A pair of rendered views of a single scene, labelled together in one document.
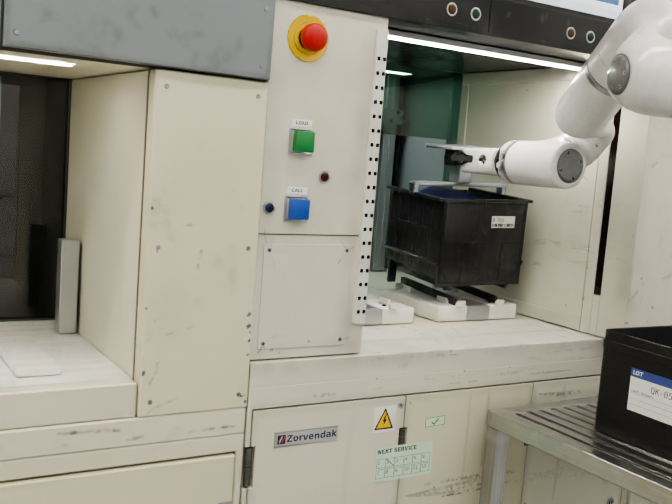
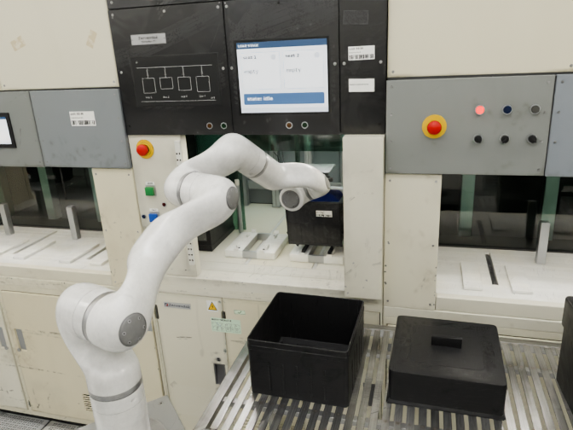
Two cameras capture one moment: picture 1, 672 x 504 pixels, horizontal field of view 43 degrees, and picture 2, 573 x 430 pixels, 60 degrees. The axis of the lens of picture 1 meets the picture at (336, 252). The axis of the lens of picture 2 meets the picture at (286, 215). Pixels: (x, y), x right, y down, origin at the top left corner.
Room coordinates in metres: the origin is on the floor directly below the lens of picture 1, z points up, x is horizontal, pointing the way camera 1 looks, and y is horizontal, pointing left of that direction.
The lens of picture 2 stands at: (0.49, -1.53, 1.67)
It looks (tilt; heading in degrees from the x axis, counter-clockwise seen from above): 19 degrees down; 48
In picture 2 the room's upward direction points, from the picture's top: 3 degrees counter-clockwise
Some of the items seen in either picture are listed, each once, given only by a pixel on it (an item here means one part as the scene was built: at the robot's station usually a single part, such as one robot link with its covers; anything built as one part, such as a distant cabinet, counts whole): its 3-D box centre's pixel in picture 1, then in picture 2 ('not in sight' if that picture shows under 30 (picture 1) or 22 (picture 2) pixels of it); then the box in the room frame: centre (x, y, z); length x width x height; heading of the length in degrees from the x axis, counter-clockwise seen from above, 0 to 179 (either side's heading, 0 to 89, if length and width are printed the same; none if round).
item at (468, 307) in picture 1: (447, 300); (321, 247); (1.81, -0.25, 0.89); 0.22 x 0.21 x 0.04; 32
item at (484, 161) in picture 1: (496, 160); not in sight; (1.70, -0.30, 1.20); 0.11 x 0.10 x 0.07; 29
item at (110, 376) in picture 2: not in sight; (98, 335); (0.81, -0.50, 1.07); 0.19 x 0.12 x 0.24; 102
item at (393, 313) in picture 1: (340, 303); (257, 243); (1.66, -0.02, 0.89); 0.22 x 0.21 x 0.04; 32
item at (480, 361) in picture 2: not in sight; (445, 357); (1.58, -0.94, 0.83); 0.29 x 0.29 x 0.13; 31
